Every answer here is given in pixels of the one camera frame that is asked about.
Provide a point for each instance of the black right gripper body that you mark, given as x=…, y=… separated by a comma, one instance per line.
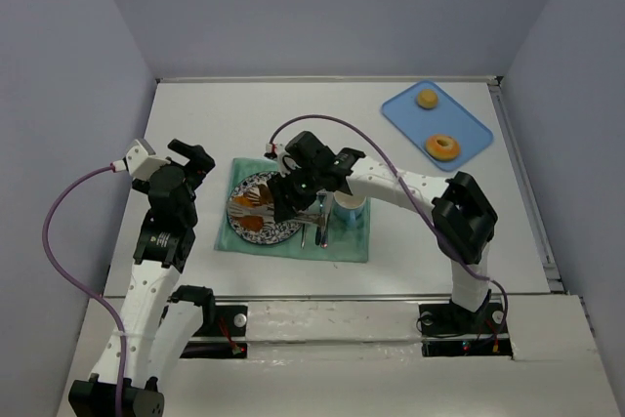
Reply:
x=285, y=197

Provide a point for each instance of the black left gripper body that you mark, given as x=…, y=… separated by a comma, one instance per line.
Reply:
x=193, y=163

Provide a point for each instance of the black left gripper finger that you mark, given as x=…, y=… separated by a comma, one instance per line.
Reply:
x=181, y=148
x=202, y=163

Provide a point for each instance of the dark brown croissant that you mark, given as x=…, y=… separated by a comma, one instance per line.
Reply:
x=265, y=197

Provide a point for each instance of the silver metal tongs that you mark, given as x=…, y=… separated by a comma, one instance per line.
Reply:
x=267, y=212

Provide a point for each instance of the orange bread wedge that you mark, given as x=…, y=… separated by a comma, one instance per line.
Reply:
x=242, y=203

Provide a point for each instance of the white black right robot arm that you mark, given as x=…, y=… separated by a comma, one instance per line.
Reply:
x=456, y=209

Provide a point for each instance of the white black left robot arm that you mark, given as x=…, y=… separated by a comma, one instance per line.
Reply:
x=158, y=315

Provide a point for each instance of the silver fork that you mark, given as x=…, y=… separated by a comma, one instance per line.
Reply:
x=321, y=200

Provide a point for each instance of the light blue mug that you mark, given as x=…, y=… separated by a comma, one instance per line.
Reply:
x=348, y=208

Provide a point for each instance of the blue floral ceramic plate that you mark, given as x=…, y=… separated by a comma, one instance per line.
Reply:
x=271, y=233

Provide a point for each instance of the silver knife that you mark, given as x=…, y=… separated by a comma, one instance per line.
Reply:
x=322, y=239

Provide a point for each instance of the green cloth placemat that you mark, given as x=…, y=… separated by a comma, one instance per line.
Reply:
x=344, y=244

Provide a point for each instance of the round yellow bun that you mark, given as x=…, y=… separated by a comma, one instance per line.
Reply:
x=427, y=99

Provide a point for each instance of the light blue plastic tray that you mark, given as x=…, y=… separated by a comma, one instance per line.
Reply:
x=448, y=117

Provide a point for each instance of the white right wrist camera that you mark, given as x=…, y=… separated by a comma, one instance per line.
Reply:
x=283, y=159

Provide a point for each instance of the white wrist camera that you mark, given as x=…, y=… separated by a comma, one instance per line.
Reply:
x=283, y=159
x=141, y=161

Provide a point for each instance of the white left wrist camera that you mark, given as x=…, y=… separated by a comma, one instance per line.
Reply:
x=141, y=161

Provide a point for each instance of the glazed ring doughnut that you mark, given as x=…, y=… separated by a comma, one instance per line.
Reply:
x=442, y=147

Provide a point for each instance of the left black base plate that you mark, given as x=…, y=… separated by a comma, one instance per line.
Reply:
x=223, y=338

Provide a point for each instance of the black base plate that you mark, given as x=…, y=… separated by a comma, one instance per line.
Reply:
x=223, y=338
x=449, y=331

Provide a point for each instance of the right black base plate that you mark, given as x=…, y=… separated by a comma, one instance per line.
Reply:
x=449, y=331

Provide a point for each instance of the aluminium table rail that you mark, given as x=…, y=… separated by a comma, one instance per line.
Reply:
x=334, y=298

